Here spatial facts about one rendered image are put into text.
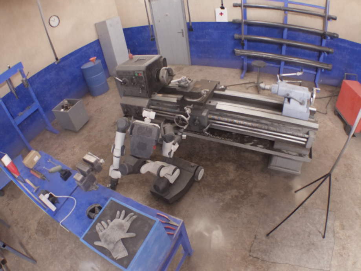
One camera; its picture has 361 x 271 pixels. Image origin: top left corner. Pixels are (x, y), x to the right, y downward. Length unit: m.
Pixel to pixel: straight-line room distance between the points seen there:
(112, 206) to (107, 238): 0.22
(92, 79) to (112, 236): 4.78
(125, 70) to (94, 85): 2.72
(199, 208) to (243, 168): 0.87
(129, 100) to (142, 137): 1.47
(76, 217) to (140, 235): 0.89
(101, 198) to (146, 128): 0.74
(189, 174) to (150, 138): 1.08
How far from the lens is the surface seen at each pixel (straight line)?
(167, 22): 6.08
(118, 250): 1.08
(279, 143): 2.64
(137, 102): 2.97
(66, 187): 2.13
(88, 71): 5.44
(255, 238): 2.40
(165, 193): 2.46
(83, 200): 1.91
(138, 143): 1.71
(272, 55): 5.11
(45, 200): 1.90
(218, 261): 2.28
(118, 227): 1.12
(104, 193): 1.84
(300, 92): 2.43
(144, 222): 1.11
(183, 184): 2.52
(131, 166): 1.79
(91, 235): 1.21
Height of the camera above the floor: 2.23
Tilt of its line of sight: 41 degrees down
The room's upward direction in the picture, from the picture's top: 10 degrees counter-clockwise
